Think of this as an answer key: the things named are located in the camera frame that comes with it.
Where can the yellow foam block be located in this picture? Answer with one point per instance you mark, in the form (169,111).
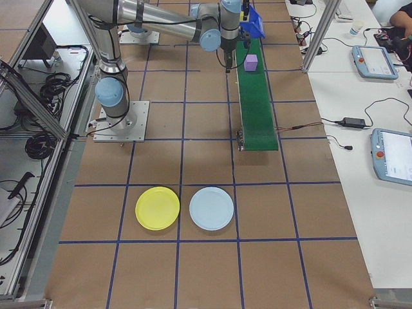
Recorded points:
(241,16)

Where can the purple foam block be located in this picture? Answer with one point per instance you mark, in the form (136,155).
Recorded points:
(251,62)

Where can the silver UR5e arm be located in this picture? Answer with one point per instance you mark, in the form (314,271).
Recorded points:
(107,42)
(138,30)

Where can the person forearm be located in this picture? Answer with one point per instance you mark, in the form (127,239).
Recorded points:
(402,19)

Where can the light blue plastic plate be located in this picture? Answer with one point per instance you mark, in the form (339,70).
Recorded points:
(210,209)

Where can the yellow plastic plate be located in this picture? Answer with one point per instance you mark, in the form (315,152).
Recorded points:
(157,207)

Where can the blue plastic storage bin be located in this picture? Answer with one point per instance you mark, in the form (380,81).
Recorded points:
(256,25)

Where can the green conveyor belt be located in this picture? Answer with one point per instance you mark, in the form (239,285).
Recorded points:
(257,112)

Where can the black power adapter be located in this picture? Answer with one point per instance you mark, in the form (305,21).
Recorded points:
(319,50)

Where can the white keyboard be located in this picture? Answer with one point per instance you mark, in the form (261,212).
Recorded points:
(344,11)

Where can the white paper cup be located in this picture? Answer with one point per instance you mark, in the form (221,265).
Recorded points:
(356,28)

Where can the grey blue teach pendant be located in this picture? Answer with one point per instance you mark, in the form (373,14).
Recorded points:
(375,62)
(396,157)

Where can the black power brick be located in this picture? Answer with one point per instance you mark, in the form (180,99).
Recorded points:
(352,122)

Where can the white side desk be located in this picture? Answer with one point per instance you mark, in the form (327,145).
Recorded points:
(354,193)

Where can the black box monitor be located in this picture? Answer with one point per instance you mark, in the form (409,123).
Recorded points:
(42,45)

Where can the black handheld tool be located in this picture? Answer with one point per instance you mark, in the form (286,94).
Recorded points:
(22,183)

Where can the white cloth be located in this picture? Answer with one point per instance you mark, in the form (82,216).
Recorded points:
(8,206)

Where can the aluminium profile post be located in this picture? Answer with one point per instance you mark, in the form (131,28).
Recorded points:
(318,35)

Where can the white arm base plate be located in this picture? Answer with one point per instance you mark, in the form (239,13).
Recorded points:
(151,38)
(140,128)

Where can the V-shaped metal bar frame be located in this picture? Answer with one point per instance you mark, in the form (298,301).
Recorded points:
(32,102)

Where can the aluminium table corner bracket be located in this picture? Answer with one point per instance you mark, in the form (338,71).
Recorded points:
(386,301)
(32,304)

